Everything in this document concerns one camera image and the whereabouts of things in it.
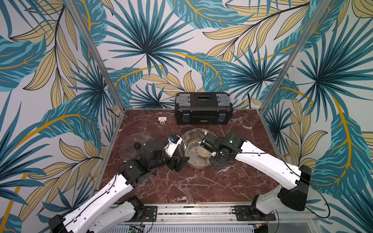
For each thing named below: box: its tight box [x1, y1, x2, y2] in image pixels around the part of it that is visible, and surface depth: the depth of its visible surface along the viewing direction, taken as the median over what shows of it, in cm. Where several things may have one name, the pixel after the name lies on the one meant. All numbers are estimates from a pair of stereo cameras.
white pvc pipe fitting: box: [158, 116, 167, 125], surface depth 112 cm
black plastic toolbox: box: [174, 92, 234, 125], surface depth 102 cm
